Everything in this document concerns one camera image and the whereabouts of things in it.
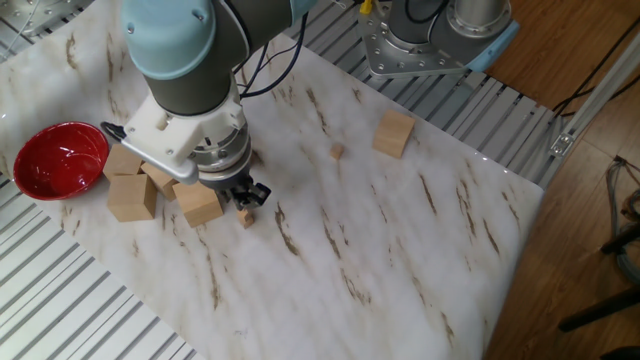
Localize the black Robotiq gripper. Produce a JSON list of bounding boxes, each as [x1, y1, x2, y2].
[[199, 167, 272, 211]]

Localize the large wooden cube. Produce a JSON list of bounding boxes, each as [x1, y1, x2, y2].
[[106, 173, 158, 223], [371, 109, 417, 160], [172, 180, 225, 229], [140, 160, 180, 202], [102, 143, 144, 177]]

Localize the silver wrist adapter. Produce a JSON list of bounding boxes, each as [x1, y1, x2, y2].
[[119, 124, 253, 185]]

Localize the white marble pattern sheet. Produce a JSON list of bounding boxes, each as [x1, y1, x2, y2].
[[0, 0, 545, 360]]

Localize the red glossy bowl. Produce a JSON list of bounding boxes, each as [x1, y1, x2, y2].
[[13, 121, 111, 202]]

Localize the round silver mounting plate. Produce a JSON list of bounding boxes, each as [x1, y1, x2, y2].
[[0, 0, 95, 39]]

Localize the black chair leg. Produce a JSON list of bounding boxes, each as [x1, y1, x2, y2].
[[557, 284, 640, 334], [599, 224, 640, 256]]

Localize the white plastic wrist bracket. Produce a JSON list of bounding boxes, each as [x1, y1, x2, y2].
[[122, 74, 249, 169]]

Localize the thick black wrist cable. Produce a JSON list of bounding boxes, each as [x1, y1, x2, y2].
[[238, 12, 309, 100]]

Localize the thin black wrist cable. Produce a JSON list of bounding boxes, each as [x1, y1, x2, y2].
[[99, 121, 129, 144]]

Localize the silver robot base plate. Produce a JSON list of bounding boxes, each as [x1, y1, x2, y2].
[[357, 9, 471, 80]]

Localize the thin black floor cable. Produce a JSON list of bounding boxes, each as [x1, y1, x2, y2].
[[552, 14, 640, 119]]

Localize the aluminium frame post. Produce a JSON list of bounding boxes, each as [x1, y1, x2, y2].
[[538, 29, 640, 190]]

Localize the grey cable coil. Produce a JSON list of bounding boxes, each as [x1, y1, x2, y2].
[[604, 155, 640, 284]]

